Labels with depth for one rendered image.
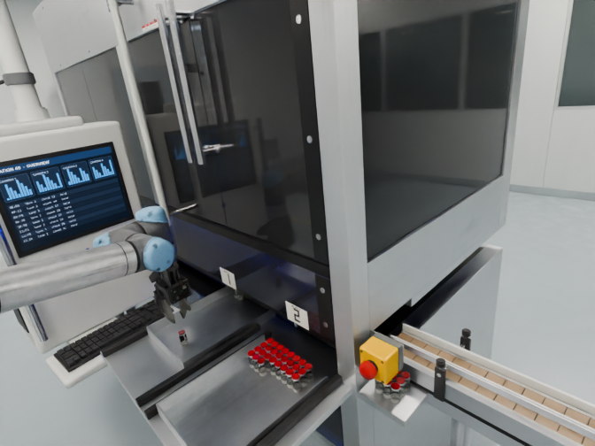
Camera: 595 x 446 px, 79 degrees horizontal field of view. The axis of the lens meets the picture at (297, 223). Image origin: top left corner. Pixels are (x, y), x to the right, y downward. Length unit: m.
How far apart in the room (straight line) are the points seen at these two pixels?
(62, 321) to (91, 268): 0.82
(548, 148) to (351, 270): 4.69
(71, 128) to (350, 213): 1.07
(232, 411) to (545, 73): 4.92
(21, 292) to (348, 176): 0.62
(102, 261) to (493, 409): 0.86
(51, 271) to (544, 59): 5.11
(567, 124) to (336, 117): 4.68
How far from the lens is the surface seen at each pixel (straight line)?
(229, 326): 1.28
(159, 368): 1.21
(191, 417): 1.04
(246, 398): 1.03
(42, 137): 1.49
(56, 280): 0.80
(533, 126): 5.36
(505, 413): 0.95
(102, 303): 1.65
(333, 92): 0.71
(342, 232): 0.77
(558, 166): 5.38
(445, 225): 1.18
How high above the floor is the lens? 1.61
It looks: 21 degrees down
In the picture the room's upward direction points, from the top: 6 degrees counter-clockwise
